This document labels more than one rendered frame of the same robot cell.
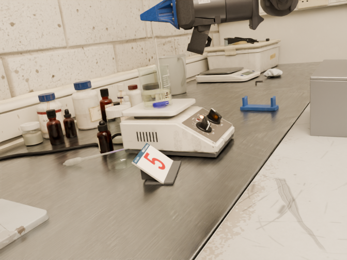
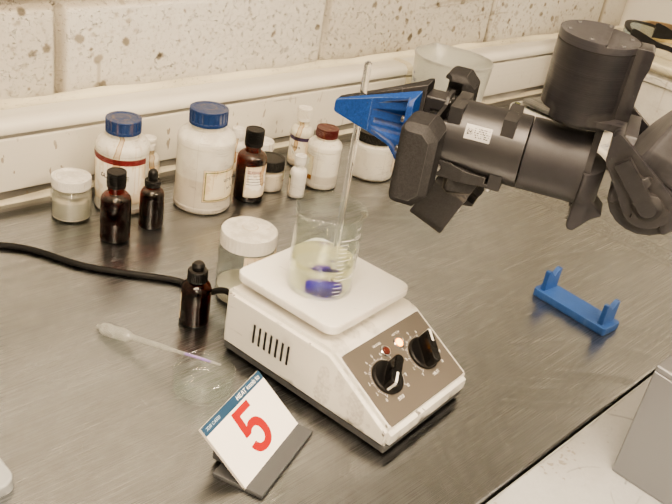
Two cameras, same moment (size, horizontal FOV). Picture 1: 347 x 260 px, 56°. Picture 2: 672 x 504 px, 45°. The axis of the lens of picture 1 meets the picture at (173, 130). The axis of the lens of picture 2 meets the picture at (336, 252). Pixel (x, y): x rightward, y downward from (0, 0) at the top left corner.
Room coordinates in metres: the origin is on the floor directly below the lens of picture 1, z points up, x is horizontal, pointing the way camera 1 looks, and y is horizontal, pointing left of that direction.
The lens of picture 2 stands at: (0.01, -0.08, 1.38)
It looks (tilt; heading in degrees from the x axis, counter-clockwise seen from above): 29 degrees down; 8
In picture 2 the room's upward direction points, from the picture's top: 10 degrees clockwise
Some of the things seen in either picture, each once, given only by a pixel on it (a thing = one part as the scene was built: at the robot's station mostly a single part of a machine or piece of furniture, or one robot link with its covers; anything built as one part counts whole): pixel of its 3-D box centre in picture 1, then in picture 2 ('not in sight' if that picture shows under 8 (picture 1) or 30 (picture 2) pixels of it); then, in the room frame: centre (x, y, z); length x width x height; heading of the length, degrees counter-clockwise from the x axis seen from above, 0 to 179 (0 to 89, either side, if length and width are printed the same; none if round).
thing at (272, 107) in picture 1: (258, 102); (578, 298); (0.88, -0.24, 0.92); 0.10 x 0.03 x 0.04; 54
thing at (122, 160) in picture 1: (122, 160); (203, 378); (0.57, 0.10, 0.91); 0.06 x 0.06 x 0.02
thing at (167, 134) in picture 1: (173, 127); (338, 332); (0.65, 0.00, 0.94); 0.22 x 0.13 x 0.08; 63
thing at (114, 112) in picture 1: (121, 124); (245, 262); (0.73, 0.12, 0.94); 0.06 x 0.06 x 0.08
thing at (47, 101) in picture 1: (50, 115); (122, 162); (0.86, 0.32, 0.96); 0.06 x 0.06 x 0.11
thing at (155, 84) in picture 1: (154, 87); (322, 248); (0.65, 0.03, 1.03); 0.07 x 0.06 x 0.08; 148
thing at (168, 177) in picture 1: (158, 162); (258, 431); (0.51, 0.03, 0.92); 0.09 x 0.06 x 0.04; 168
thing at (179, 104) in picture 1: (159, 107); (324, 281); (0.66, 0.02, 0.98); 0.12 x 0.12 x 0.01; 63
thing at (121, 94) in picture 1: (122, 96); (301, 135); (1.11, 0.16, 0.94); 0.03 x 0.03 x 0.09
